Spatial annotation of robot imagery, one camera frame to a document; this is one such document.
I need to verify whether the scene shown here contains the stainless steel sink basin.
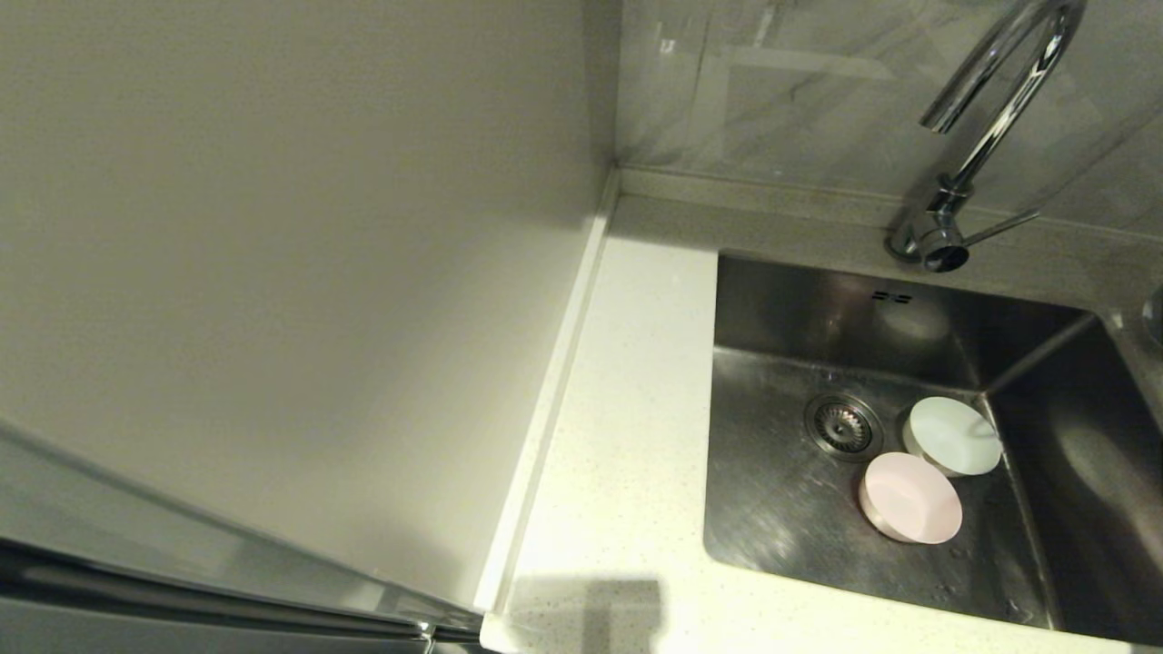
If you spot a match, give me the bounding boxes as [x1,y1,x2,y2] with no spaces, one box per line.
[701,253,1163,648]

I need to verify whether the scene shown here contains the white ceramic bowl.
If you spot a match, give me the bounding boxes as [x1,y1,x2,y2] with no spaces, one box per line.
[902,396,1003,479]

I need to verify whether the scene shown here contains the chrome gooseneck faucet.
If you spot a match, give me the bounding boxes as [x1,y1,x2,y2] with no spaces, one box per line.
[889,0,1088,273]

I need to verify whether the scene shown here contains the white countertop upstand trim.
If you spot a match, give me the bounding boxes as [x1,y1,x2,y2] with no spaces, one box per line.
[472,171,621,614]

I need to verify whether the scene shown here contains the round metal drain strainer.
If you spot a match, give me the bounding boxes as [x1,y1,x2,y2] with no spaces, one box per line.
[803,392,884,463]

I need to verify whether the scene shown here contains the stainless steel appliance door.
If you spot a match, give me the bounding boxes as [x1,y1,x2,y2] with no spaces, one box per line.
[0,418,484,654]

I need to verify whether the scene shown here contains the pink bowl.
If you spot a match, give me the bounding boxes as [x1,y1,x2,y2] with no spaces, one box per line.
[859,451,964,546]

